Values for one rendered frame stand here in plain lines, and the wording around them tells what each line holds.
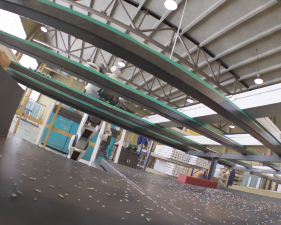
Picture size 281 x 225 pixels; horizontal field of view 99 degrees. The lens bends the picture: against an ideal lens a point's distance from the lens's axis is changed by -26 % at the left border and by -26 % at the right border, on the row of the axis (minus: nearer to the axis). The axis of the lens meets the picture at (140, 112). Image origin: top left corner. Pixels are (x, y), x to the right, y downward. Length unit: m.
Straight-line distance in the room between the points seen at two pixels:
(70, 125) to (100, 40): 4.42
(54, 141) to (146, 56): 4.49
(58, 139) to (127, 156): 2.00
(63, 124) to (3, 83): 4.46
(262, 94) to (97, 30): 0.47
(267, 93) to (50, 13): 0.57
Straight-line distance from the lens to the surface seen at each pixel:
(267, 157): 0.97
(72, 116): 4.66
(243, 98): 0.56
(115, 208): 0.18
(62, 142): 4.70
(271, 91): 0.52
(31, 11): 0.37
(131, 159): 4.78
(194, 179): 0.89
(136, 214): 0.19
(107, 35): 0.32
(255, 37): 10.26
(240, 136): 1.03
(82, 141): 1.67
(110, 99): 1.01
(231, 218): 0.31
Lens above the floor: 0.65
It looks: 15 degrees up
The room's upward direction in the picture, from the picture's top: 19 degrees clockwise
